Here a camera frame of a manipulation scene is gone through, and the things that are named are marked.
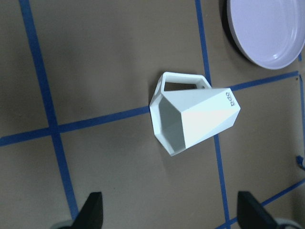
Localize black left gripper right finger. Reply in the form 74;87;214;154
237;191;279;229

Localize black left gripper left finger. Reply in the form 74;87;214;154
71;192;103;229

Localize white faceted cup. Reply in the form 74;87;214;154
149;72;241;156

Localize lilac plate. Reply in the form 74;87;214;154
226;0;305;70

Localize brown paper table cover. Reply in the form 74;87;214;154
0;0;305;229

